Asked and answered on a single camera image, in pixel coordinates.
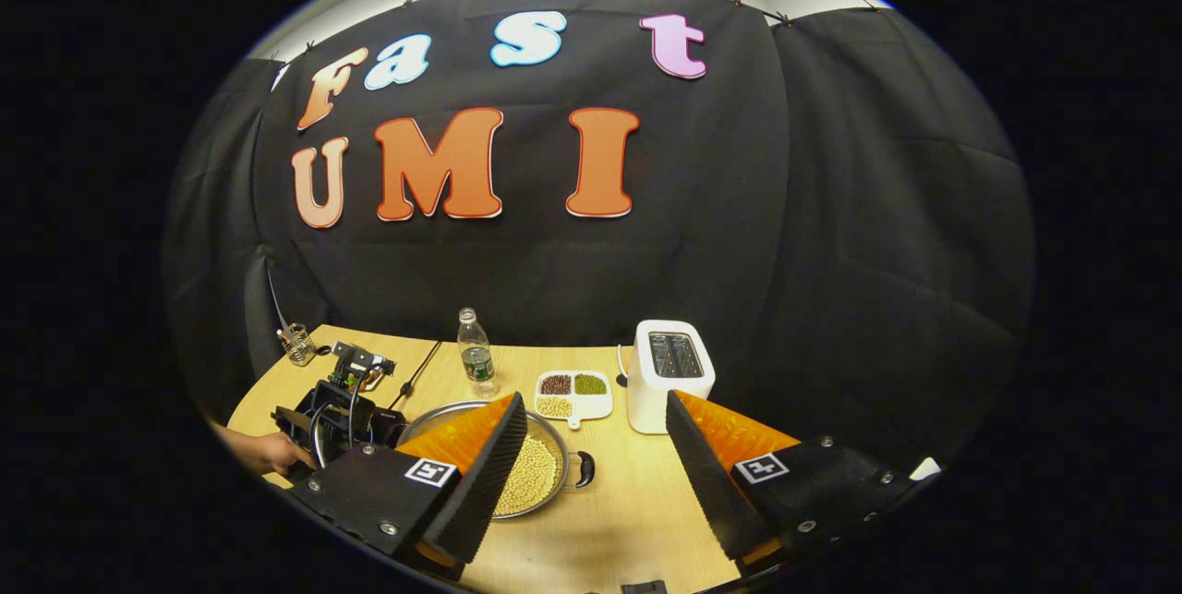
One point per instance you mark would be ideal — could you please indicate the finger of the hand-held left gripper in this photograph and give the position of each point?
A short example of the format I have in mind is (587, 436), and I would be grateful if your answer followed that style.
(375, 380)

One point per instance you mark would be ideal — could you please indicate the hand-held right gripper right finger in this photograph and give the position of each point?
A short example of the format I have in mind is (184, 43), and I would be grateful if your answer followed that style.
(706, 483)

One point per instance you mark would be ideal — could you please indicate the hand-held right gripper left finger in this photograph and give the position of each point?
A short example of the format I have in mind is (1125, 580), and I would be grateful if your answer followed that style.
(489, 483)

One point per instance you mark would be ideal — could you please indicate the pile of soybeans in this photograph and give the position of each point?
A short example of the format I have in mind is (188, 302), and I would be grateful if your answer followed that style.
(531, 474)

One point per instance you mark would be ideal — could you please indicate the yellow beans portion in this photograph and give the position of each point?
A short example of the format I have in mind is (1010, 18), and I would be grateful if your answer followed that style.
(554, 406)

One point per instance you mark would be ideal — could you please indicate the clear water bottle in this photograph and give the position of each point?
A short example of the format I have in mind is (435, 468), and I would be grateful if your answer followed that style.
(476, 358)

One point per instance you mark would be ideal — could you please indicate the white toaster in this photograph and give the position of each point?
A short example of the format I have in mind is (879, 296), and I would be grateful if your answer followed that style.
(651, 391)

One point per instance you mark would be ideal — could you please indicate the red beans portion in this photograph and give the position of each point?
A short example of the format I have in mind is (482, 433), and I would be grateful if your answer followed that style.
(555, 384)

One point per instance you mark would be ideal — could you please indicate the white divided dish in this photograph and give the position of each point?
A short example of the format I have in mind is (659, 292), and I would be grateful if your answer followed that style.
(600, 405)

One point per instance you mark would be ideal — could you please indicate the green beans portion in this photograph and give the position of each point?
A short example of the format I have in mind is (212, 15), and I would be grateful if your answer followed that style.
(590, 383)

